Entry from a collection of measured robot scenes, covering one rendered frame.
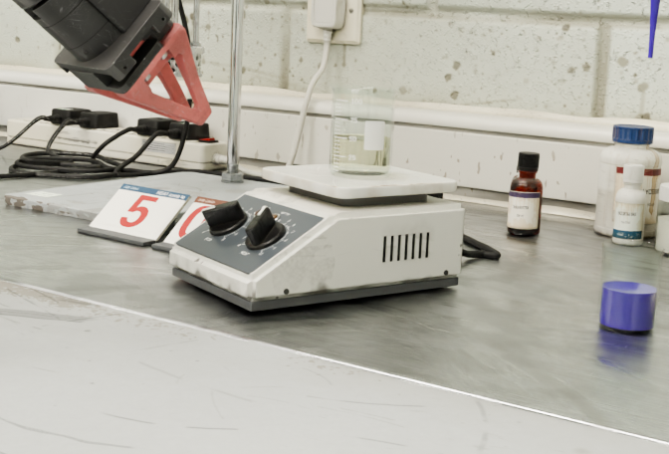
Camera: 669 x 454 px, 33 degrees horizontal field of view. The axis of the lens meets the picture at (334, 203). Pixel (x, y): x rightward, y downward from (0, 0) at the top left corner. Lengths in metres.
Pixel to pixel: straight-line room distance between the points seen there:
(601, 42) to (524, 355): 0.65
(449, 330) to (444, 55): 0.67
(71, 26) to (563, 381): 0.41
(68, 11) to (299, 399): 0.33
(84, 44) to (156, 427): 0.33
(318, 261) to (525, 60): 0.61
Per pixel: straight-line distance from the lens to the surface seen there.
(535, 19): 1.37
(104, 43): 0.82
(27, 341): 0.74
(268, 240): 0.82
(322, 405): 0.62
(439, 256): 0.89
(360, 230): 0.83
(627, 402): 0.67
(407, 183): 0.86
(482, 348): 0.75
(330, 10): 1.47
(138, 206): 1.08
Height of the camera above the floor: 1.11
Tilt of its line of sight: 9 degrees down
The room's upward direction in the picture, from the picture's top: 3 degrees clockwise
